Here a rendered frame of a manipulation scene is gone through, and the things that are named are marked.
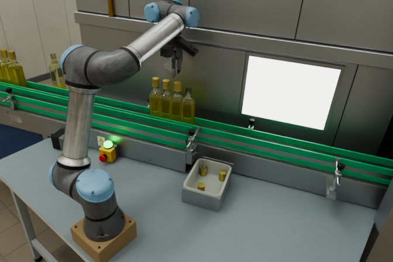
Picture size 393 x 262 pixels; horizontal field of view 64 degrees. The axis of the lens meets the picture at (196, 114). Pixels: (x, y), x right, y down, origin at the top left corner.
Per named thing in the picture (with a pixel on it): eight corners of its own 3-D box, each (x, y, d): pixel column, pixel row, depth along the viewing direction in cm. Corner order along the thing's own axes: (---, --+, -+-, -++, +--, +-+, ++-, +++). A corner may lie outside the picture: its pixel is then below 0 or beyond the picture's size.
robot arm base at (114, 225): (102, 249, 109) (97, 230, 104) (75, 228, 116) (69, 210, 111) (133, 220, 120) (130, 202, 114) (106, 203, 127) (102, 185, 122)
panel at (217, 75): (326, 130, 154) (345, 64, 137) (326, 133, 151) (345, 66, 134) (158, 96, 178) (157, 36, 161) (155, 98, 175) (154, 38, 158)
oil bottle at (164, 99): (173, 127, 169) (173, 91, 158) (169, 133, 164) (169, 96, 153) (164, 125, 170) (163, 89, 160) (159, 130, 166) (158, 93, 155)
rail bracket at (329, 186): (332, 190, 146) (346, 151, 135) (333, 216, 132) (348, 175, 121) (321, 187, 147) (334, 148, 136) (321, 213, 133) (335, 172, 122)
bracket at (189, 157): (199, 154, 160) (199, 142, 157) (192, 165, 152) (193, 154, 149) (192, 152, 161) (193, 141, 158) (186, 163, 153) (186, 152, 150)
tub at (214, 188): (231, 179, 154) (233, 165, 150) (219, 211, 135) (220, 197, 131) (197, 170, 158) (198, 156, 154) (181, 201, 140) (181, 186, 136)
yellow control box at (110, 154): (119, 155, 166) (117, 144, 163) (111, 164, 160) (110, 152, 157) (107, 152, 168) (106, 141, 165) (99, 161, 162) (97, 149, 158)
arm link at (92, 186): (98, 225, 106) (91, 196, 99) (73, 207, 112) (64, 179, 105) (124, 202, 114) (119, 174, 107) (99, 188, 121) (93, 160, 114)
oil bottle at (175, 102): (183, 130, 167) (184, 93, 157) (179, 135, 163) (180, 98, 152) (173, 127, 169) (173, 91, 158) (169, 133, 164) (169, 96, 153)
